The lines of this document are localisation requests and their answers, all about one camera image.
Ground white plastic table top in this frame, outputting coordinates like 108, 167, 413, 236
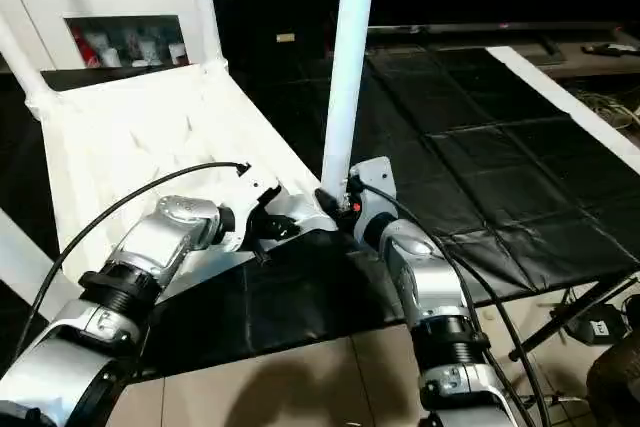
35, 59, 341, 288

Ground black work mat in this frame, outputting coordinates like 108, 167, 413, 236
0, 42, 640, 378

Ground white flat board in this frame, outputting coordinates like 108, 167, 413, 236
487, 45, 640, 173

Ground red bottle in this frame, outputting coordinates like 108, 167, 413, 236
70, 29, 93, 66

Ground black power adapter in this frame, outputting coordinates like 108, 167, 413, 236
565, 307, 626, 346

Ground small black device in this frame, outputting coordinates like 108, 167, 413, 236
585, 42, 640, 58

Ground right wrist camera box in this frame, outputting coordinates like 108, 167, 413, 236
348, 155, 396, 218

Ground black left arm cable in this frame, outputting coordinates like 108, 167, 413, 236
10, 162, 251, 368

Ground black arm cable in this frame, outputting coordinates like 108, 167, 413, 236
355, 182, 551, 427
10, 162, 251, 368

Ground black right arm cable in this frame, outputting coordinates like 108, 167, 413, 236
355, 182, 551, 427

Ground tangled pale cables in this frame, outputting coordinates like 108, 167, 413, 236
580, 87, 640, 133

